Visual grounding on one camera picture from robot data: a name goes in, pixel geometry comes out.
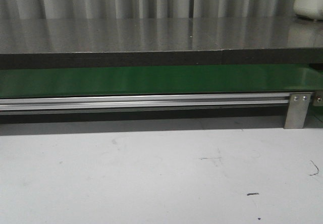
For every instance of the right steel support bracket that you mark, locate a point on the right steel support bracket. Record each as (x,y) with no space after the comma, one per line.
(297,110)

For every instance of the aluminium conveyor frame rail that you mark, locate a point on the aluminium conveyor frame rail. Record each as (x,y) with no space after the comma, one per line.
(66,104)

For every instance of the green conveyor belt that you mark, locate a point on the green conveyor belt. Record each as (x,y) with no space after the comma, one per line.
(28,83)

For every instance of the white appliance on counter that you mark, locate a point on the white appliance on counter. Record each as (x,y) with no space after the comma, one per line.
(311,9)

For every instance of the right conveyor end plate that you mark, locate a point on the right conveyor end plate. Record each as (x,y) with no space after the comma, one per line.
(318,98)

